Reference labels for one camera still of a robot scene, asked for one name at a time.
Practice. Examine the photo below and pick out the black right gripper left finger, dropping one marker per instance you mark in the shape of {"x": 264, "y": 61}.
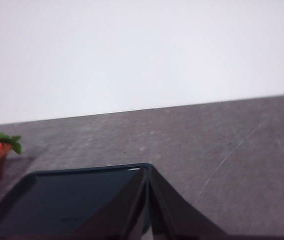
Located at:
{"x": 122, "y": 215}

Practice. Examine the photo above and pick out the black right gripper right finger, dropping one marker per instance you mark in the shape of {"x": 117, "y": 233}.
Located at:
{"x": 172, "y": 215}

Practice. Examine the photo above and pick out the black rectangular tray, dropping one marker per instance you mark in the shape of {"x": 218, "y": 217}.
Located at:
{"x": 57, "y": 200}

